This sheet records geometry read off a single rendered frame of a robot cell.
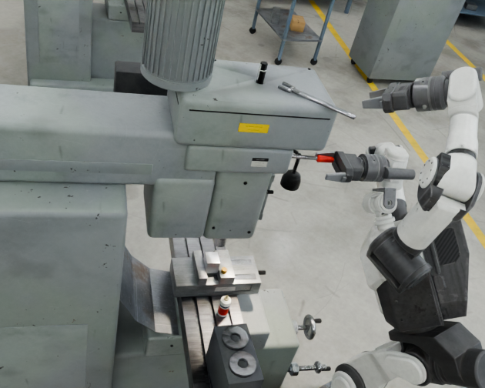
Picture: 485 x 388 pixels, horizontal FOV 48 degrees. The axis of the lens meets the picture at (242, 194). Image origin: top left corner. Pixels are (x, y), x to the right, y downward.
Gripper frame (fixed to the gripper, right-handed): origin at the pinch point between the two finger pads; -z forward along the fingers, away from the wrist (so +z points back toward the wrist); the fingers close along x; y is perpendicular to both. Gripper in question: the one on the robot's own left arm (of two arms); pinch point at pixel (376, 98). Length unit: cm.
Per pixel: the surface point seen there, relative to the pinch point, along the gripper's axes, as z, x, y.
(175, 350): -89, -24, -88
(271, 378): -72, 7, -130
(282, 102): -24.2, -8.7, 4.5
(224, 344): -52, -35, -68
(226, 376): -47, -44, -71
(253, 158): -36.4, -12.1, -10.9
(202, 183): -51, -21, -15
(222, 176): -47, -15, -15
